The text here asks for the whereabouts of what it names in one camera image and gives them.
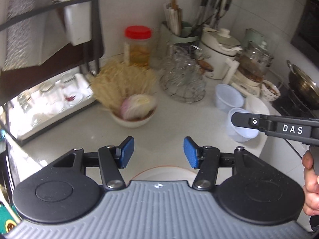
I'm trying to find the bundle of dried noodles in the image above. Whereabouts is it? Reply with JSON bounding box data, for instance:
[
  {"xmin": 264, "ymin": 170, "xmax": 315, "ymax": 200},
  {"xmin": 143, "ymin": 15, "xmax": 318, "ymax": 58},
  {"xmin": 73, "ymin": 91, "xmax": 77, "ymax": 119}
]
[{"xmin": 89, "ymin": 59, "xmax": 159, "ymax": 110}]

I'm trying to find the cream patterned plate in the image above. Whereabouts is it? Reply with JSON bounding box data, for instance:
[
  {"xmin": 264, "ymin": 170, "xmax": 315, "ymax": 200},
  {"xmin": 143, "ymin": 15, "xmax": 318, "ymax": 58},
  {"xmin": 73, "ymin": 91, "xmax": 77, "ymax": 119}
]
[{"xmin": 134, "ymin": 166, "xmax": 198, "ymax": 182}]

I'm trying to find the white utensil caddy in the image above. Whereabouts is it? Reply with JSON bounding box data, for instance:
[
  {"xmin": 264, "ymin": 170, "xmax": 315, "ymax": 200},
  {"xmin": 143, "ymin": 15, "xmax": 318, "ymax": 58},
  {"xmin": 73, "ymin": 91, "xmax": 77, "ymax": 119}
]
[{"xmin": 62, "ymin": 0, "xmax": 96, "ymax": 47}]

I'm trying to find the white electric pot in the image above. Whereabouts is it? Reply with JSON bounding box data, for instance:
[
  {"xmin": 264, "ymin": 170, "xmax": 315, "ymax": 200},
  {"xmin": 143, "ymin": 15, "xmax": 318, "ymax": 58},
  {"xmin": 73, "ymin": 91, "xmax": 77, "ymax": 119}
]
[{"xmin": 199, "ymin": 27, "xmax": 243, "ymax": 80}]

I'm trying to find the patterned bowl with dark residue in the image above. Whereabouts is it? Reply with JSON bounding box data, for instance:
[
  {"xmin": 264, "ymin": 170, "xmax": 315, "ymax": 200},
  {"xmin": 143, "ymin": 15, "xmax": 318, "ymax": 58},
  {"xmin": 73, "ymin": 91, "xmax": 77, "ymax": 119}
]
[{"xmin": 260, "ymin": 79, "xmax": 282, "ymax": 101}]

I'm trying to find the dark wall oven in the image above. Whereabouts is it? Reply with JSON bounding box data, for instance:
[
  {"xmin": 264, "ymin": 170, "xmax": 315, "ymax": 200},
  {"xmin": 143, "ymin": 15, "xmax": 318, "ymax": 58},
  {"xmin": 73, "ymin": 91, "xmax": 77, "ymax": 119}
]
[{"xmin": 291, "ymin": 0, "xmax": 319, "ymax": 53}]

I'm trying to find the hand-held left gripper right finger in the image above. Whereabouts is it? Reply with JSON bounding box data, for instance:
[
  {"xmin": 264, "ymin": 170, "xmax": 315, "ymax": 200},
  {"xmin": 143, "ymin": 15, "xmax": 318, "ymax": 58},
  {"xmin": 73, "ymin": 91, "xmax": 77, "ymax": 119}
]
[{"xmin": 184, "ymin": 137, "xmax": 267, "ymax": 190}]

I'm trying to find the black stove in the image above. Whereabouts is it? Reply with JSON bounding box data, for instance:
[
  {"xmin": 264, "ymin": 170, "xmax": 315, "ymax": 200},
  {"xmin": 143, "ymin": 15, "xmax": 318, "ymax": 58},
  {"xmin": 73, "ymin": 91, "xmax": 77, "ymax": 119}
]
[{"xmin": 271, "ymin": 83, "xmax": 319, "ymax": 118}]

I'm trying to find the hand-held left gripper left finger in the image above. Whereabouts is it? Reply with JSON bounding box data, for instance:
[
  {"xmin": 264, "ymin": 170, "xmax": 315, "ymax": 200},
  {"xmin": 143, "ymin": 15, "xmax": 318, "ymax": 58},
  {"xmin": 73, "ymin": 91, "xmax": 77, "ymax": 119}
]
[{"xmin": 52, "ymin": 136, "xmax": 135, "ymax": 190}]

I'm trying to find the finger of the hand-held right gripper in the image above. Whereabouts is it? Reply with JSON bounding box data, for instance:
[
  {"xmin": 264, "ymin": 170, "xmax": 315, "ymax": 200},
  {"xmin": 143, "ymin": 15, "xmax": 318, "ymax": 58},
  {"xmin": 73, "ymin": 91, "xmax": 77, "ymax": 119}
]
[{"xmin": 230, "ymin": 112, "xmax": 266, "ymax": 132}]

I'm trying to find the row of glass jars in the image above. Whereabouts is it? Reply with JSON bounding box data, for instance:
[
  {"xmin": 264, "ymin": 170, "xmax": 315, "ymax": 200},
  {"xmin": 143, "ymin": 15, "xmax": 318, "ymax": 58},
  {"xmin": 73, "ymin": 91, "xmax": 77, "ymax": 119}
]
[{"xmin": 14, "ymin": 73, "xmax": 93, "ymax": 128}]

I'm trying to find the translucent plastic bowl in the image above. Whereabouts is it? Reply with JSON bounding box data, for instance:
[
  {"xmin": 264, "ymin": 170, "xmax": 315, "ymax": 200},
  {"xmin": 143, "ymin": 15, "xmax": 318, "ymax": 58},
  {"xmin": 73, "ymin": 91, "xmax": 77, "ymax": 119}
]
[
  {"xmin": 226, "ymin": 107, "xmax": 261, "ymax": 143},
  {"xmin": 215, "ymin": 84, "xmax": 244, "ymax": 114}
]

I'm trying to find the glass health kettle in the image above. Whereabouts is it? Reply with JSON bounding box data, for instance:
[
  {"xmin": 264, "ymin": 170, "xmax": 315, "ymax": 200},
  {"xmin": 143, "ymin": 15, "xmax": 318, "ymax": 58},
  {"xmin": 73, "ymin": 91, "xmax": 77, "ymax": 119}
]
[{"xmin": 223, "ymin": 41, "xmax": 275, "ymax": 98}]

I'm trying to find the printed cloth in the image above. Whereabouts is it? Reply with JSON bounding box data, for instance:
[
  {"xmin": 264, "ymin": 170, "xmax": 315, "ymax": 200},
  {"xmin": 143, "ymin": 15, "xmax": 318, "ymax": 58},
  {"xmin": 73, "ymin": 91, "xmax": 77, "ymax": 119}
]
[{"xmin": 0, "ymin": 199, "xmax": 18, "ymax": 235}]

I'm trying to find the red-lidded plastic jar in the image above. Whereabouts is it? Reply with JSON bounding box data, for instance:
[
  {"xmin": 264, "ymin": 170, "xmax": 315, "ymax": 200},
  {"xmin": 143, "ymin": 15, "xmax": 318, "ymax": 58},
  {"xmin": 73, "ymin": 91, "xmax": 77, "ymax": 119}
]
[{"xmin": 124, "ymin": 25, "xmax": 153, "ymax": 68}]

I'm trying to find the wire cup rack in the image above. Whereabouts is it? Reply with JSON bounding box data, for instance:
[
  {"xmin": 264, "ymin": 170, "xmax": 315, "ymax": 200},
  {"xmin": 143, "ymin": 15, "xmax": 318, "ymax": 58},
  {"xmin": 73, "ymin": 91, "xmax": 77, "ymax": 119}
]
[{"xmin": 159, "ymin": 76, "xmax": 207, "ymax": 104}]

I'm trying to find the pale onion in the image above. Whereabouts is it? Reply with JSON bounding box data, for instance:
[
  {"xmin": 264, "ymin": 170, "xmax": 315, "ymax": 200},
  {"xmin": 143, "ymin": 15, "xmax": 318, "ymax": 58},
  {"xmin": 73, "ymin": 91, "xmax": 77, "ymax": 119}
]
[{"xmin": 121, "ymin": 94, "xmax": 157, "ymax": 120}]

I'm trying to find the green chopstick holder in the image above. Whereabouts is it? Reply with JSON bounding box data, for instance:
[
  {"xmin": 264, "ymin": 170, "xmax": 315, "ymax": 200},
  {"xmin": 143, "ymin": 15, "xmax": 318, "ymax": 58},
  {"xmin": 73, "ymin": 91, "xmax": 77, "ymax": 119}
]
[{"xmin": 160, "ymin": 21, "xmax": 203, "ymax": 51}]

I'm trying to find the white ceramic bowl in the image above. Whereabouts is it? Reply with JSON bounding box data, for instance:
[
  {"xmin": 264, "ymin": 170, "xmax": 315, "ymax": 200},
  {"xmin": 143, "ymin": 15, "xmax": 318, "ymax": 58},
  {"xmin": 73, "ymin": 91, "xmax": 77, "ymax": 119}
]
[{"xmin": 245, "ymin": 96, "xmax": 270, "ymax": 116}]

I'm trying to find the white bowl with brown rim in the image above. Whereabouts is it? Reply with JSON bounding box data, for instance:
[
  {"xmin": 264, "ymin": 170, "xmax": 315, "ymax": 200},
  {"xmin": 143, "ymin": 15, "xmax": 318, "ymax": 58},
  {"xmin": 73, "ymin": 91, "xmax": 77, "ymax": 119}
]
[{"xmin": 111, "ymin": 104, "xmax": 158, "ymax": 129}]

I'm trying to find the bundle of chopsticks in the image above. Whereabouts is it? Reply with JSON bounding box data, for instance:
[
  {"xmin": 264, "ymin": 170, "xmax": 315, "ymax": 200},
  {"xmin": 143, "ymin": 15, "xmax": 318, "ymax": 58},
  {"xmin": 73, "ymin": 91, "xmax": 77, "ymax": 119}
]
[{"xmin": 163, "ymin": 0, "xmax": 184, "ymax": 36}]

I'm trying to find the person's right hand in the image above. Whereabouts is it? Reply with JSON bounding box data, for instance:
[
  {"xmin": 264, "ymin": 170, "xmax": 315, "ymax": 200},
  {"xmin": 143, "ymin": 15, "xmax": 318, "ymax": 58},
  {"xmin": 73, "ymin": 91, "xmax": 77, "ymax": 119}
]
[{"xmin": 302, "ymin": 151, "xmax": 319, "ymax": 216}]

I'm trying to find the black dish rack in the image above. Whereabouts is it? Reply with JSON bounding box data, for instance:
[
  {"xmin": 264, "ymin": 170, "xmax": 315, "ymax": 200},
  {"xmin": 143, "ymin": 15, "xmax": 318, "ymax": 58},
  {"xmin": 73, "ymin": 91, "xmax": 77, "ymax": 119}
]
[{"xmin": 0, "ymin": 0, "xmax": 105, "ymax": 147}]

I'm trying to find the metal wok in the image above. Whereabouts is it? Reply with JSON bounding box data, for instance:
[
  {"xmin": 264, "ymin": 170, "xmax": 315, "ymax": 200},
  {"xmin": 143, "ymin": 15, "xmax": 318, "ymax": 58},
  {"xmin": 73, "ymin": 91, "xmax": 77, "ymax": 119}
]
[{"xmin": 286, "ymin": 59, "xmax": 319, "ymax": 111}]

